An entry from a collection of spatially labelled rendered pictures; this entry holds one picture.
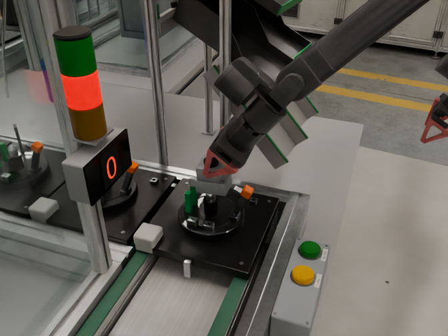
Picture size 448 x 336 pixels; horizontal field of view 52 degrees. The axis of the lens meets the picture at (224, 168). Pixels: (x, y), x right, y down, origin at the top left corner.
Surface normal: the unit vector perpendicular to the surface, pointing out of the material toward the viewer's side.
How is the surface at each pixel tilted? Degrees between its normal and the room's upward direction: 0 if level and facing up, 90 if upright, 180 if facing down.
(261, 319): 0
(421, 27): 90
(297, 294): 0
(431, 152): 0
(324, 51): 64
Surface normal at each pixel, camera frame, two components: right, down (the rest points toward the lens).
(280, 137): 0.62, -0.39
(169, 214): 0.00, -0.83
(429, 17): -0.44, 0.51
